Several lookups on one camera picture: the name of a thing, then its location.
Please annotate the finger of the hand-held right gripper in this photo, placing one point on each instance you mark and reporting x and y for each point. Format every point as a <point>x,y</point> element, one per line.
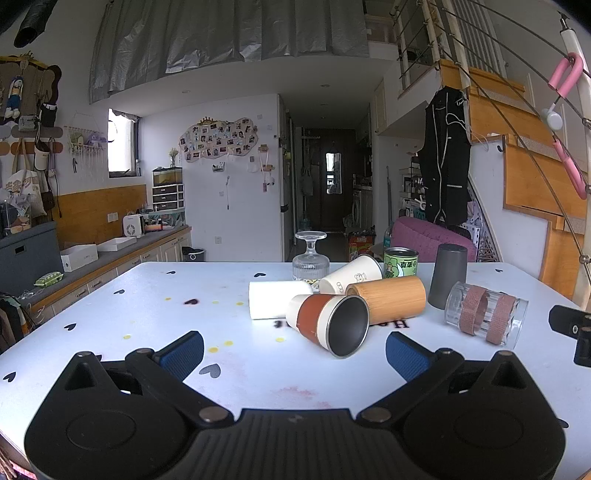
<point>569,319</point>

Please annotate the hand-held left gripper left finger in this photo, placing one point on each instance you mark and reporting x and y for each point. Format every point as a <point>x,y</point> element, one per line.
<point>181,354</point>

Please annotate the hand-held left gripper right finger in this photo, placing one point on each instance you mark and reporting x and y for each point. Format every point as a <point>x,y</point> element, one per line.
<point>407,354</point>

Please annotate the rust sleeve steel cup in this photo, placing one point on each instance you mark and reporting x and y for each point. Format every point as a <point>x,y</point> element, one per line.
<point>328,324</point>

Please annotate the bamboo cup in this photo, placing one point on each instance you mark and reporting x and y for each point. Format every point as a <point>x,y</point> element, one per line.
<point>392,297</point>

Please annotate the dark grey cup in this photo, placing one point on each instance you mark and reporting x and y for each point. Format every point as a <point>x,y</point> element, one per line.
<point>447,277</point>

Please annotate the white cartoon print cup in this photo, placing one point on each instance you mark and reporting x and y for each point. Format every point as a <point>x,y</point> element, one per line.
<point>351,276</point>

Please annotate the plain white cup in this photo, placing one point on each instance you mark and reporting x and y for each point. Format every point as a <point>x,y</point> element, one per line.
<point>277,300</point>

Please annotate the clear glass with brown bands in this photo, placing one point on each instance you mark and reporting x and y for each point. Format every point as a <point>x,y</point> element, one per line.
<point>485,314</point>

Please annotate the green printed can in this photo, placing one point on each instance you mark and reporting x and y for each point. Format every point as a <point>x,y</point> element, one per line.
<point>400,264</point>

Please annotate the black trash bin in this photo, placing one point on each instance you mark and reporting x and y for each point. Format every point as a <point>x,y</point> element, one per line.
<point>193,254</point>

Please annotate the white counter cabinet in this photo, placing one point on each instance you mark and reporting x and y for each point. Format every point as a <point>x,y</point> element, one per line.
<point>115,270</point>

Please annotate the pink round chair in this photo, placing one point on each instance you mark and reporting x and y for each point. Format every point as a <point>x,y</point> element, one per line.
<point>425,237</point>

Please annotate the orange carton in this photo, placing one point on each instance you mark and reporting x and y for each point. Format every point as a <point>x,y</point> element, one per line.
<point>361,245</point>

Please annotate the plastic water bottle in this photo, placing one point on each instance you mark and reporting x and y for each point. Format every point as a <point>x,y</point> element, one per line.
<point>387,237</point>

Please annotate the flat white box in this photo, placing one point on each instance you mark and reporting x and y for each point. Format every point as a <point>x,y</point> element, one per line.
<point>116,244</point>

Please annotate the ribbed glass goblet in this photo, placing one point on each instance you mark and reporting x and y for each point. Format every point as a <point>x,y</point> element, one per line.
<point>310,265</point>

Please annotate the small white appliance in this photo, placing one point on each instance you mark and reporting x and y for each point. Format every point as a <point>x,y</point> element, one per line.
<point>133,226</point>

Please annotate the wooden staircase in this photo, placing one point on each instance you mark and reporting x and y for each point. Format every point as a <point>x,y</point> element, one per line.
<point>531,184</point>

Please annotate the white open box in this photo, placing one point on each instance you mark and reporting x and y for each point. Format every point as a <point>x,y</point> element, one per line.
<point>79,258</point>

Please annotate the washing machine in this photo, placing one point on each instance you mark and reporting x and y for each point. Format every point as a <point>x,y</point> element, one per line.
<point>361,207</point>

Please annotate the black drawer organizer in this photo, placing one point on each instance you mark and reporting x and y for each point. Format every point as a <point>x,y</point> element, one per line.
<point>168,197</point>

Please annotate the fish tank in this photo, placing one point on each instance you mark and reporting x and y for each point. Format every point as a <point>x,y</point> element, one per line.
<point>167,176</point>

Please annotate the grey storage box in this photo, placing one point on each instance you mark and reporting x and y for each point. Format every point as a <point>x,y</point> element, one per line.
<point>27,258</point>

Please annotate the dark entrance door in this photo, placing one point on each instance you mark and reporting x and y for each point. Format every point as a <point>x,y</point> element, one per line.
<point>330,180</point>

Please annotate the black jacket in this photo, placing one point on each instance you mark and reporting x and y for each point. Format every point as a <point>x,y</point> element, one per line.
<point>444,161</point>

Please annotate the cloud-shaped photo board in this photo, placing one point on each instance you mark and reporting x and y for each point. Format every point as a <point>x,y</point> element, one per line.
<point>217,141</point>

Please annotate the window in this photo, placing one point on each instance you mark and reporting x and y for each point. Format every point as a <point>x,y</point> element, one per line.
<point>121,145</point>

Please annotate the beige tote bag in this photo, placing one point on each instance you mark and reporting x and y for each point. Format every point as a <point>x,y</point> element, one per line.
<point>23,189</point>

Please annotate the pink clamp hanger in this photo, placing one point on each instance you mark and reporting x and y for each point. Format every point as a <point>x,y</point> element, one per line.
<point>564,78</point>

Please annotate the metal stair railing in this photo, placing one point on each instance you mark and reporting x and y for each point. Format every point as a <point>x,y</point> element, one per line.
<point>466,32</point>

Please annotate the hanging plush doll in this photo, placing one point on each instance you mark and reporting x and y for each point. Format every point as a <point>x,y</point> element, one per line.
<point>14,99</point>

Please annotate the grey curtain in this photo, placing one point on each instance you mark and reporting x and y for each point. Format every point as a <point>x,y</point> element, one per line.
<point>221,41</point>

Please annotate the hanging black garment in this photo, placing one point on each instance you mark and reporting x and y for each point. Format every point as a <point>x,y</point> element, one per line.
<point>30,23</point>

